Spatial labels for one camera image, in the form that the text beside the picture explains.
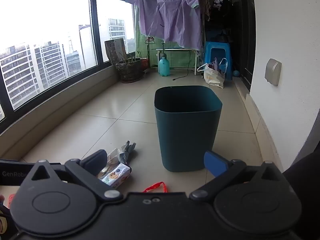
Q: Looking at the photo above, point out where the white shopping bag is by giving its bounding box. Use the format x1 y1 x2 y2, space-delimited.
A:
197 58 228 89

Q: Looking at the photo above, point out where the teal plastic trash bin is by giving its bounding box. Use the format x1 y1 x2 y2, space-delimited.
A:
154 85 223 172

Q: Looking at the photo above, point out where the blue plastic stool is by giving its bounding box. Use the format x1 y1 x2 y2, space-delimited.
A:
203 41 233 81

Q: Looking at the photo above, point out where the grey wall socket cover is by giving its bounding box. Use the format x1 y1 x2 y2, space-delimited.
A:
264 58 282 86

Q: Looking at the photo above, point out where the brown plant pot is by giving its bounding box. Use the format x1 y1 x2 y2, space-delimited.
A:
115 57 143 83

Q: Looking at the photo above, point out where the black printed garment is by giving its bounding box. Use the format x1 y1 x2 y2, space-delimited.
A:
211 0 233 23

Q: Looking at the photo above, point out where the red plastic scrap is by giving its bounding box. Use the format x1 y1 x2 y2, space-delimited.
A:
142 181 168 193

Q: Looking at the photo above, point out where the green mesh panel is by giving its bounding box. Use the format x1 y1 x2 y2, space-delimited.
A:
135 12 200 68

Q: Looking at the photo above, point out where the teal spray bottle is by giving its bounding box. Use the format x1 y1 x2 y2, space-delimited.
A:
158 42 171 77

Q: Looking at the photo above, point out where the dark clothes pile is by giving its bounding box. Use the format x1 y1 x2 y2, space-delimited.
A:
209 28 233 43

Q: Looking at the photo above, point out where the person's dark clothing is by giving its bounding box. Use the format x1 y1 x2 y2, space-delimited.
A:
282 120 320 240

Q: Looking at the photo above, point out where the grey plastic wrapper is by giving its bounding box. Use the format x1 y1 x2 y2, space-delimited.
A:
119 141 137 165

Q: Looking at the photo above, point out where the black window frame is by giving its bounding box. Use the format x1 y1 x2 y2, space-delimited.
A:
0 0 133 130

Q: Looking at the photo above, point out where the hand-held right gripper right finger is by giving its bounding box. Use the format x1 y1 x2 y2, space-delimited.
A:
189 151 288 202

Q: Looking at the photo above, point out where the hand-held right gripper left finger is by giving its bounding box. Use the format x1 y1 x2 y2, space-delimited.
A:
21 149 123 202

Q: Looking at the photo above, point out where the black power cable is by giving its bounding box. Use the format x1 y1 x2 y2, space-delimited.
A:
172 51 192 81

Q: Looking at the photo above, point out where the white folding table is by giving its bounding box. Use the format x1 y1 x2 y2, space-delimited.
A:
156 48 200 76

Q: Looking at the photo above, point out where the dark sliding door frame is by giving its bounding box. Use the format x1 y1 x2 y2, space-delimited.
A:
227 0 257 93

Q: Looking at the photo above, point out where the flat cardboard box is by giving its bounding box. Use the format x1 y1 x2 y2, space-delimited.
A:
105 38 128 64

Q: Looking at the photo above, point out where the purple shirt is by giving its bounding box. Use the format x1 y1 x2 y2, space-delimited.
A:
135 0 202 52

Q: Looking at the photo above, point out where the white printed snack packet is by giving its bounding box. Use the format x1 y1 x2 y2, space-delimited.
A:
100 163 132 189

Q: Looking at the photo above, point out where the striped garment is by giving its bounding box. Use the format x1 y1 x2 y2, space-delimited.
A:
197 0 212 22

